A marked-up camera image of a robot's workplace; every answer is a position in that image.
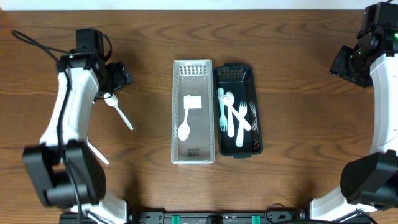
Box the white plastic spoon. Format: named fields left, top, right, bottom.
left=87, top=141, right=109, bottom=165
left=104, top=93, right=134, bottom=131
left=225, top=91, right=235, bottom=137

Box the white plastic spoon angled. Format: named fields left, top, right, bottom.
left=178, top=108, right=190, bottom=141

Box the black plastic perforated basket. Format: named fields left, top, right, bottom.
left=213, top=63, right=263, bottom=159

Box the white plastic fork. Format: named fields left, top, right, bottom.
left=236, top=101, right=247, bottom=147
left=218, top=93, right=251, bottom=131
left=218, top=96, right=228, bottom=132

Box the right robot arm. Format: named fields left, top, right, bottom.
left=307, top=1, right=397, bottom=223

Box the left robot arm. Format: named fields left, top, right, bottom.
left=22, top=28, right=133, bottom=223

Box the clear plastic perforated basket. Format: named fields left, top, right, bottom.
left=171, top=59, right=215, bottom=165

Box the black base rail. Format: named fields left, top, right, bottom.
left=58, top=210, right=371, bottom=224

